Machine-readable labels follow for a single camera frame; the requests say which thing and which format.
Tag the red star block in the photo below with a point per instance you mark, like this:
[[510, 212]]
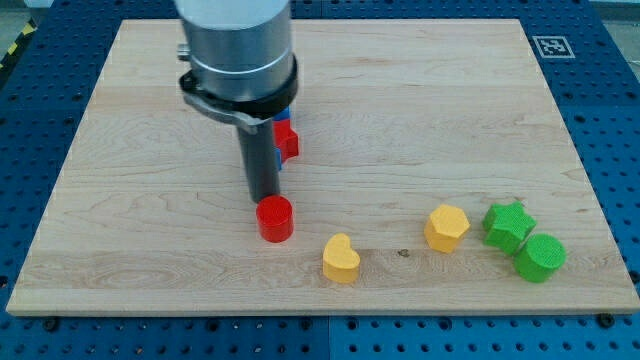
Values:
[[286, 140]]

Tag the yellow hexagon block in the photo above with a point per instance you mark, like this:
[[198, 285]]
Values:
[[446, 226]]

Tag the green cylinder block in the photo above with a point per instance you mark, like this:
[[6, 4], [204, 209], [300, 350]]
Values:
[[540, 257]]

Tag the white fiducial marker tag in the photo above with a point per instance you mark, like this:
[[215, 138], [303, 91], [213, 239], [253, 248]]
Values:
[[553, 47]]

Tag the yellow heart block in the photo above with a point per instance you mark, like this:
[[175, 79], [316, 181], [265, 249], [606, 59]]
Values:
[[341, 263]]

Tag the green star block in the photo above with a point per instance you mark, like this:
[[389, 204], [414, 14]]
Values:
[[507, 226]]

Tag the wooden board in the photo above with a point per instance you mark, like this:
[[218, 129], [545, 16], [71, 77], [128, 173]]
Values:
[[151, 215]]

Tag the blue block behind rod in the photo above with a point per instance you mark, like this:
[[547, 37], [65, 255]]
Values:
[[278, 159]]

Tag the red cylinder block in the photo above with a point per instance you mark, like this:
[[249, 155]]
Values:
[[274, 216]]

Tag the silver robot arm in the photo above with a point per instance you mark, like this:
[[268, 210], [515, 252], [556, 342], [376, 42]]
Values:
[[243, 70]]

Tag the dark cylindrical pointer rod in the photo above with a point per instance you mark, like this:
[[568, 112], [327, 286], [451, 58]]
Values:
[[260, 161]]

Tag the blue triangle block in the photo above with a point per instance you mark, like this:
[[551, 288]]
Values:
[[283, 115]]

